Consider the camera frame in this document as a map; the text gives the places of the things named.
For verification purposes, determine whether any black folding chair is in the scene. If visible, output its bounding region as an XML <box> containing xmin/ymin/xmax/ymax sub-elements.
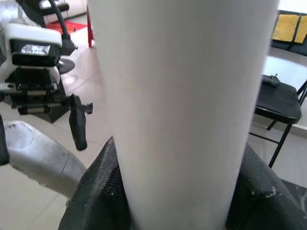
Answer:
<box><xmin>248</xmin><ymin>74</ymin><xmax>307</xmax><ymax>168</ymax></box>

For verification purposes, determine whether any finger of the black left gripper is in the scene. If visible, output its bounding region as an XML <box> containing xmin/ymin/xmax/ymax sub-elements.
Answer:
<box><xmin>68</xmin><ymin>93</ymin><xmax>94</xmax><ymax>151</ymax></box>
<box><xmin>0</xmin><ymin>114</ymin><xmax>12</xmax><ymax>166</ymax></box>

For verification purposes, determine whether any red floor mat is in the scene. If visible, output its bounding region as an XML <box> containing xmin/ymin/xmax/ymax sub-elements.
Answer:
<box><xmin>45</xmin><ymin>20</ymin><xmax>82</xmax><ymax>33</ymax></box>

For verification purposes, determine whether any silver robot leg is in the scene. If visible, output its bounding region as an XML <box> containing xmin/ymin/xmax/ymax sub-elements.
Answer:
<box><xmin>3</xmin><ymin>119</ymin><xmax>87</xmax><ymax>201</ymax></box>

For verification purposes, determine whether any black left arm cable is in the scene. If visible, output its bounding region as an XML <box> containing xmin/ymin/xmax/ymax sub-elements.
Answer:
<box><xmin>49</xmin><ymin>0</ymin><xmax>79</xmax><ymax>51</ymax></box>

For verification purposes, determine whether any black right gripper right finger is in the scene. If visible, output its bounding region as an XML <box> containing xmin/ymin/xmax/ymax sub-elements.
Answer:
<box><xmin>224</xmin><ymin>141</ymin><xmax>307</xmax><ymax>230</ymax></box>

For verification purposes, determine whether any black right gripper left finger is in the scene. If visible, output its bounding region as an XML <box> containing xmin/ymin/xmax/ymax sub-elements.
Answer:
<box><xmin>59</xmin><ymin>135</ymin><xmax>135</xmax><ymax>230</ymax></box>

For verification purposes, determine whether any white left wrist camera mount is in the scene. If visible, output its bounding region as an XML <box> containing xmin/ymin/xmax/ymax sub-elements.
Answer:
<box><xmin>3</xmin><ymin>23</ymin><xmax>63</xmax><ymax>83</ymax></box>

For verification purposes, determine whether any white plastic table leg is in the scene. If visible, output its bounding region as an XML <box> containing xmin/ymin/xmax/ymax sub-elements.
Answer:
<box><xmin>86</xmin><ymin>0</ymin><xmax>281</xmax><ymax>230</ymax></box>

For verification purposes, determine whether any yellow cushion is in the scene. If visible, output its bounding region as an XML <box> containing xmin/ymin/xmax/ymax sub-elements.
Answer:
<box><xmin>272</xmin><ymin>13</ymin><xmax>307</xmax><ymax>44</ymax></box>

